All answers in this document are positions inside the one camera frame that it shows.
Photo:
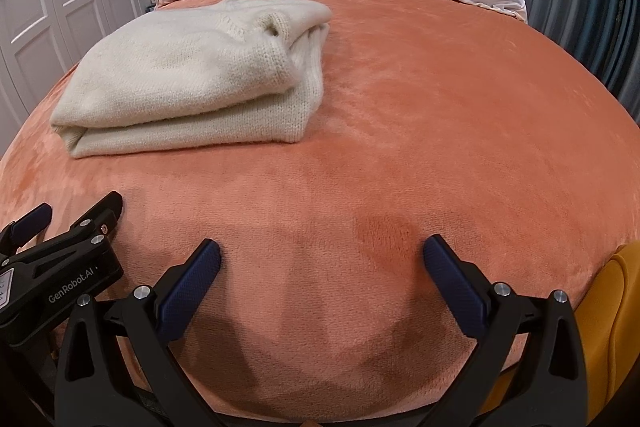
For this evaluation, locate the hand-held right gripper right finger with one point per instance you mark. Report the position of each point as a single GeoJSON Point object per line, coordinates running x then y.
{"type": "Point", "coordinates": [452, 279]}

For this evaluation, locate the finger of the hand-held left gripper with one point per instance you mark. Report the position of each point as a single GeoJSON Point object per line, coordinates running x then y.
{"type": "Point", "coordinates": [27, 222]}
{"type": "Point", "coordinates": [102, 209]}

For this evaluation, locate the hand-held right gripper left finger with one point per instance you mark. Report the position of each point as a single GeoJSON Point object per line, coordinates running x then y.
{"type": "Point", "coordinates": [192, 278]}

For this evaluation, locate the cream knit cardigan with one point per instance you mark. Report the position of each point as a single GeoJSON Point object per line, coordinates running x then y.
{"type": "Point", "coordinates": [190, 77]}

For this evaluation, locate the orange plush blanket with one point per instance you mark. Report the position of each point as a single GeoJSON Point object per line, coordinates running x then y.
{"type": "Point", "coordinates": [400, 132]}

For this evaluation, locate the yellow clothing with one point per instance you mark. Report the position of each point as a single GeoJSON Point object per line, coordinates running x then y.
{"type": "Point", "coordinates": [610, 332]}

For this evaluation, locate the white panelled wardrobe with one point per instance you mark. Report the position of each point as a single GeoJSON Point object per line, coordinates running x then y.
{"type": "Point", "coordinates": [60, 7]}

